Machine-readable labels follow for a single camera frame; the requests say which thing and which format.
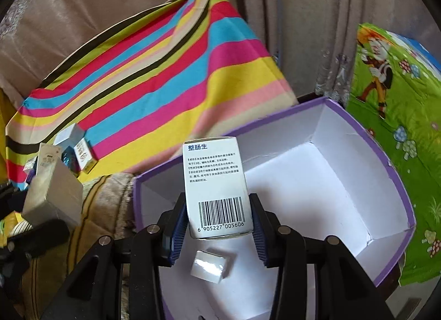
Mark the rainbow striped cloth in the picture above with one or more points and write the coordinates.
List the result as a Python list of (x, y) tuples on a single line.
[(155, 82)]

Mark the yellow leather cushion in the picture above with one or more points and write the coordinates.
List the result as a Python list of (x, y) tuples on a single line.
[(5, 123)]

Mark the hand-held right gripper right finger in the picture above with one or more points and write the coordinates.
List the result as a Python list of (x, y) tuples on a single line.
[(259, 237)]

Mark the white box with gold print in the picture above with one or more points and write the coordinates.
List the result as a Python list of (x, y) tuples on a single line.
[(84, 154)]

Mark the teal glossy box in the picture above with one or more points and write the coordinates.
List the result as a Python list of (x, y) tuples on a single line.
[(68, 161)]

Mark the large white cardboard box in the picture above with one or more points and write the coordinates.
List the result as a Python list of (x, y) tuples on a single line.
[(55, 192)]

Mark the beige plush sofa cover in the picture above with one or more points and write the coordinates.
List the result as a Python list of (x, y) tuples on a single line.
[(293, 3)]

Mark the white rectangular box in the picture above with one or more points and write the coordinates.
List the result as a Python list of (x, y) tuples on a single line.
[(69, 134)]

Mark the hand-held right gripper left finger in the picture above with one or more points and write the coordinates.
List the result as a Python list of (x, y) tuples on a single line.
[(178, 234)]

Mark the purple cardboard storage box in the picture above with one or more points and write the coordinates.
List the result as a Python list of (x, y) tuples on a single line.
[(310, 182)]

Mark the small blue and white box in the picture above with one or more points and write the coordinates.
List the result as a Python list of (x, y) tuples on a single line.
[(30, 166)]

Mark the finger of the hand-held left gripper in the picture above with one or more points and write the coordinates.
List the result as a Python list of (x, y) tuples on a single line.
[(8, 199), (41, 234)]

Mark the white barcode medicine box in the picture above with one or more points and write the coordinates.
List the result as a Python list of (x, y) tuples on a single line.
[(213, 175)]

